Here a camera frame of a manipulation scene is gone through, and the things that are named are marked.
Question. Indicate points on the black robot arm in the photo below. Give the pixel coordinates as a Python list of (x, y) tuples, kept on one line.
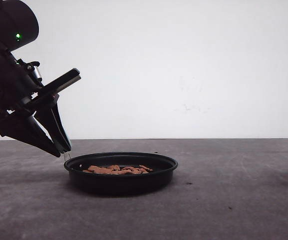
[(18, 26)]

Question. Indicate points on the black frying pan green handle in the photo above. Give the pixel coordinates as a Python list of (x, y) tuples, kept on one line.
[(120, 184)]

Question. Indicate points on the brown beef pieces pile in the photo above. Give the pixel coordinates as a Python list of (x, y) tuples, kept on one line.
[(117, 170)]

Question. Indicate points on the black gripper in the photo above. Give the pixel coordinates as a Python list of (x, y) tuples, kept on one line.
[(28, 109)]

